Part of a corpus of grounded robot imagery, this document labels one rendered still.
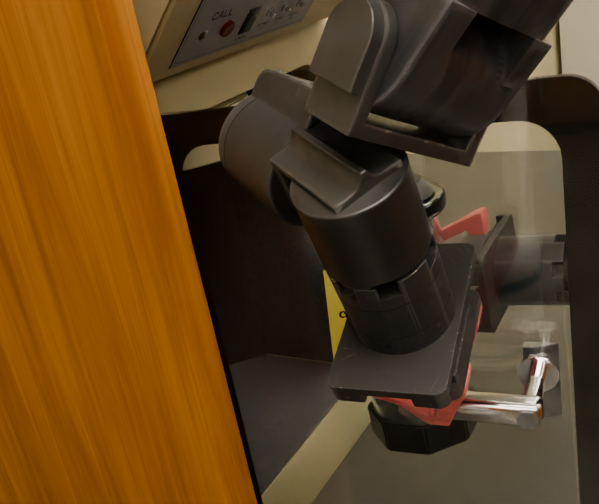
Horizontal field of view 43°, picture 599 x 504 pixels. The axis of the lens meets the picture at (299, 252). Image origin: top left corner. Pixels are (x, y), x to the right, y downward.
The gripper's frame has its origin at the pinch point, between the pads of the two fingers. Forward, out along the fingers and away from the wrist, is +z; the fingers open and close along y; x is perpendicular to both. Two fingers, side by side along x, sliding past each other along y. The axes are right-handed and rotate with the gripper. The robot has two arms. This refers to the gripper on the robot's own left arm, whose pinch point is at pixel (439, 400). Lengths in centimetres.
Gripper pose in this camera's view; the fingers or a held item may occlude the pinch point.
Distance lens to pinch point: 49.9
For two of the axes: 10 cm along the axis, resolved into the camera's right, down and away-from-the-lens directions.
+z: 3.4, 6.6, 6.6
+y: -2.9, 7.5, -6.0
